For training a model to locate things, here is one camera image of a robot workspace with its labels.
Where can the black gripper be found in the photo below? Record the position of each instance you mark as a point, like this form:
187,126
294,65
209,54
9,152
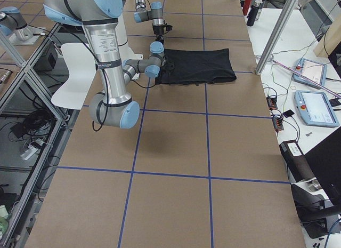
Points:
163,68
159,30

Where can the blue teach pendant near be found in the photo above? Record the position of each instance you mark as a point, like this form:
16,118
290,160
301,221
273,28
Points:
315,109

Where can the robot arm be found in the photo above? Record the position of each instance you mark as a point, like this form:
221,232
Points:
114,106
146,11

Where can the aluminium frame post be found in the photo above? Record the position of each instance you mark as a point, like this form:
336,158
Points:
275,34

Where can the red water bottle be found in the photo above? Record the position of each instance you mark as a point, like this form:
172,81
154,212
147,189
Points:
246,6

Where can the blue teach pendant far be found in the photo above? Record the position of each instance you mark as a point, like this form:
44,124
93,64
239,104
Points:
313,70

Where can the black box device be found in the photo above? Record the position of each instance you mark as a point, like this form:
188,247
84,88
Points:
298,168

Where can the black water bottle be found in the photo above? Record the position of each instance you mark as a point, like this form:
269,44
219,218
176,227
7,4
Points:
251,17

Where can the white plastic chair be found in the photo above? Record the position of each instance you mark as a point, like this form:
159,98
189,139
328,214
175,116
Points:
81,67

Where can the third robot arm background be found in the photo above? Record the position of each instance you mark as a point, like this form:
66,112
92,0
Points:
15,27

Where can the blue teach pendant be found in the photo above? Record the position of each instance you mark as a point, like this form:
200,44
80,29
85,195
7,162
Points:
313,70
315,109

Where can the black printed t-shirt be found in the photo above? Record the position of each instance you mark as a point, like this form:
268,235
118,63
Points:
197,67

